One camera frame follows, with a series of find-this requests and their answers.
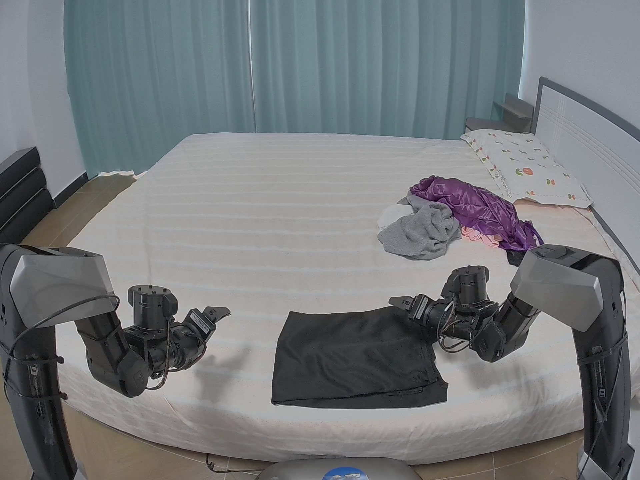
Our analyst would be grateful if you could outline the grey bedside table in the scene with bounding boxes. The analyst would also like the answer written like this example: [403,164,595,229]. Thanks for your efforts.
[465,93,535,134]

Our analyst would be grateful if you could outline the black cable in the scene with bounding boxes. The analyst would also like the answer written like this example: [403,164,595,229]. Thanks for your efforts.
[582,273,629,461]
[0,295,122,384]

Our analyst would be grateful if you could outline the purple garment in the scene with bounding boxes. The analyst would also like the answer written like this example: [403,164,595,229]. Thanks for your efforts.
[410,175,544,252]

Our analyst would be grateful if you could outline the bed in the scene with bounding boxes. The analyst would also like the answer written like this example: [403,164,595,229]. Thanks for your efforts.
[54,75,640,469]

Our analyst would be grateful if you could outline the white printed pillow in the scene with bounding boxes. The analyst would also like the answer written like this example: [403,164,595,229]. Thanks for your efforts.
[460,129,594,210]

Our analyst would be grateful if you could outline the white garment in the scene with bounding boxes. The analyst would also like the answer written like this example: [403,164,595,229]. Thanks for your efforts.
[376,204,416,231]

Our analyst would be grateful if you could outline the grey garment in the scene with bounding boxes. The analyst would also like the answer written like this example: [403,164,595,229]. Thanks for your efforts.
[377,203,462,261]

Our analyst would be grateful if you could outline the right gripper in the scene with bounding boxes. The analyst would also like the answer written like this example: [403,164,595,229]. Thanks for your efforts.
[389,294,441,326]

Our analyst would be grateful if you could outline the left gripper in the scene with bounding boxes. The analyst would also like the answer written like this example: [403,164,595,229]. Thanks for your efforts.
[186,305,232,343]

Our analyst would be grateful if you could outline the pink garment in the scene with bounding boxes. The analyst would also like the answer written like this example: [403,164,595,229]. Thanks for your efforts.
[460,225,503,249]

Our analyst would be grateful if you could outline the black chest of drawers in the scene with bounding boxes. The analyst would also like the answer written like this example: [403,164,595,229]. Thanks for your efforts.
[0,147,54,241]

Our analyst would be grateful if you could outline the blue-green curtain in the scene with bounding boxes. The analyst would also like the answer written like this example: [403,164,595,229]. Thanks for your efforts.
[64,0,256,179]
[249,0,526,139]

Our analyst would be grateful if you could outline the black T-shirt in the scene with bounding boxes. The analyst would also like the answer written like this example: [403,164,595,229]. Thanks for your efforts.
[271,305,449,410]

